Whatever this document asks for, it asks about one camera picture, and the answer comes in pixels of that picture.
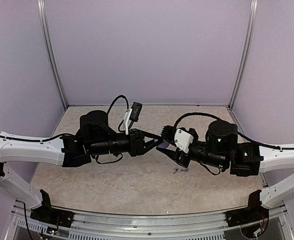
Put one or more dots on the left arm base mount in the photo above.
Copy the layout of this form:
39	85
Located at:
47	214

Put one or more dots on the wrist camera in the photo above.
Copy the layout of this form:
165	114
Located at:
182	140
131	116

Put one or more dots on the aluminium frame post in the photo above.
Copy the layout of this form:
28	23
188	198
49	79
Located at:
245	53
50	53

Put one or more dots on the left aluminium frame post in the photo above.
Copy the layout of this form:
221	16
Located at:
50	53

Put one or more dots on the right aluminium frame post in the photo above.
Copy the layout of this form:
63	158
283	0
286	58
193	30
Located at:
245	53

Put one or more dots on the front aluminium rail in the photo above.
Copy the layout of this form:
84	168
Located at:
88	225

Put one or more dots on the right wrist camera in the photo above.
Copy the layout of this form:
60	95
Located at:
182	140

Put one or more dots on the purple round charging case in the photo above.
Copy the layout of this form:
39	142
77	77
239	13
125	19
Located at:
164	144

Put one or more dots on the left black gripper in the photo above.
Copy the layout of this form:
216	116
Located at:
137	146

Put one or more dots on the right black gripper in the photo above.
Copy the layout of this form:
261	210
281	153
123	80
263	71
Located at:
175	156

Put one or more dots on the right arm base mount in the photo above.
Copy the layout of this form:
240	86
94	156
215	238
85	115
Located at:
251	213

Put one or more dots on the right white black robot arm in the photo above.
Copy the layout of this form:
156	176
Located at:
222	150

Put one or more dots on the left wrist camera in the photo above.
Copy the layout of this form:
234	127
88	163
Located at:
131	116

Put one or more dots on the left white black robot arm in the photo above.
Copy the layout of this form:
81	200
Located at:
93	139

